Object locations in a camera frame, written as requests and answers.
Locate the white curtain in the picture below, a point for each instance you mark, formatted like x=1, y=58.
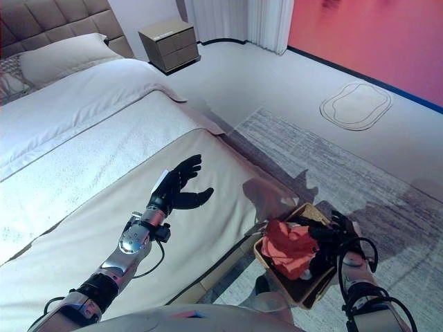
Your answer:
x=239, y=20

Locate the black garment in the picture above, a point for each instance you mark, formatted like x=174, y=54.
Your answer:
x=322, y=266

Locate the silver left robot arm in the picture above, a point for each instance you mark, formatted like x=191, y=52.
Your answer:
x=133, y=242

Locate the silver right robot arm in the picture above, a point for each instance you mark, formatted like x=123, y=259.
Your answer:
x=373, y=318

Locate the brown padded headboard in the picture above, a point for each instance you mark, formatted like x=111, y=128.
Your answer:
x=52, y=17

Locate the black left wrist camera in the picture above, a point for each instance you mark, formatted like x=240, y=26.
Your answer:
x=162, y=233

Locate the woven wicker basket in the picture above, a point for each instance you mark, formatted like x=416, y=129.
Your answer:
x=308, y=294

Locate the grey robot torso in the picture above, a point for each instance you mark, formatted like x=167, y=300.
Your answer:
x=190, y=320

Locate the silver right robot leg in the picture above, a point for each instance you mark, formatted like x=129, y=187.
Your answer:
x=273, y=297

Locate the beige bed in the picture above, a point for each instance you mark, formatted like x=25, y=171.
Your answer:
x=207, y=224

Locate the white duvet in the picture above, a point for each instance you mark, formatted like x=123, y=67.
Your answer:
x=86, y=90

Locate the white pillow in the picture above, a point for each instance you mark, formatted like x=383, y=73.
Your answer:
x=65, y=55

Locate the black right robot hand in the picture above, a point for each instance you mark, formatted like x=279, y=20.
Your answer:
x=332, y=238

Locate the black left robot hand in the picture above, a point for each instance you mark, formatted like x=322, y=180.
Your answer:
x=173, y=190

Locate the brown wooden nightstand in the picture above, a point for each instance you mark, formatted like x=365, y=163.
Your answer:
x=169, y=45

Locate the patterned grey pillow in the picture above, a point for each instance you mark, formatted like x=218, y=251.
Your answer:
x=12, y=79

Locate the white textured bed blanket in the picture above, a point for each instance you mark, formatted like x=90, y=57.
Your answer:
x=104, y=155

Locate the orange garment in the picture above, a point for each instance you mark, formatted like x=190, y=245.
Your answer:
x=287, y=245

